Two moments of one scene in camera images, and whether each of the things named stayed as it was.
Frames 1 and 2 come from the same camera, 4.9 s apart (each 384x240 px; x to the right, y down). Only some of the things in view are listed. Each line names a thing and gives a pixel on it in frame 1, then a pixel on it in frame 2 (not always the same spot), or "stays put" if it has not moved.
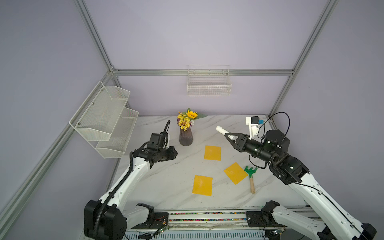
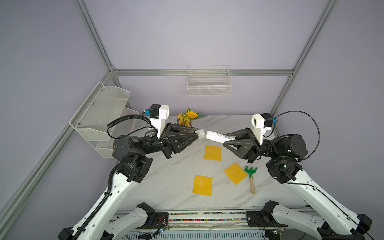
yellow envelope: (212, 153) stays put
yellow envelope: (202, 185) stays put
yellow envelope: (235, 173) stays put
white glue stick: (223, 131) to (214, 136)
